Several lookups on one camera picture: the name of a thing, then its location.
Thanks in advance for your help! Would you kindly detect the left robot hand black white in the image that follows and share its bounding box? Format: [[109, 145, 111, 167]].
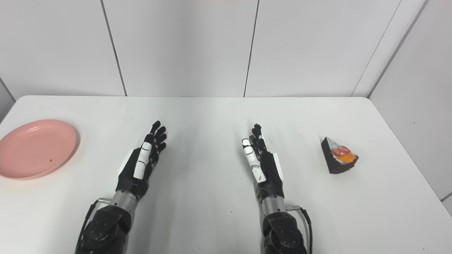
[[116, 121, 167, 200]]

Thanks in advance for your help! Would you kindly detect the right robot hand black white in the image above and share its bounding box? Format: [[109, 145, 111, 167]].
[[242, 123, 285, 204]]

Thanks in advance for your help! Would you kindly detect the chocolate cake slice with fruit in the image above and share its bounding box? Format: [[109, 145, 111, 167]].
[[321, 137, 359, 174]]

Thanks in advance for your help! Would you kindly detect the pink plate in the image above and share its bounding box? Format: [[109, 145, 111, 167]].
[[0, 119, 78, 180]]

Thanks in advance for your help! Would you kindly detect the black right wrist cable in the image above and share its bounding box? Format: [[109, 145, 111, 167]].
[[286, 205, 313, 254]]

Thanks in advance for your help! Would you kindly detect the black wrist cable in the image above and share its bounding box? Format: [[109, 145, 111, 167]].
[[75, 198, 112, 254], [286, 205, 313, 254]]

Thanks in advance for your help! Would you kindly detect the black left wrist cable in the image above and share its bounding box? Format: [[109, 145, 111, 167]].
[[75, 198, 112, 254]]

